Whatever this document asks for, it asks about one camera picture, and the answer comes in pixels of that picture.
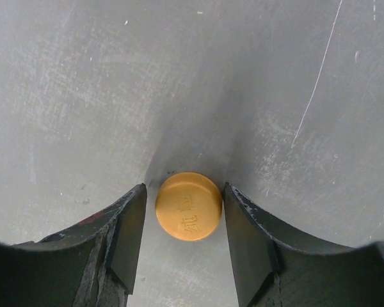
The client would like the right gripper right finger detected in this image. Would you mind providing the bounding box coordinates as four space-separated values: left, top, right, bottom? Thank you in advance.
223 184 384 306

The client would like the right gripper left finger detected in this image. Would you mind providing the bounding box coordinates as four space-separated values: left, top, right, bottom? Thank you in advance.
0 184 147 306

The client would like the orange bottle cap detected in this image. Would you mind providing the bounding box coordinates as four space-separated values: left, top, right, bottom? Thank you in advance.
155 172 223 242

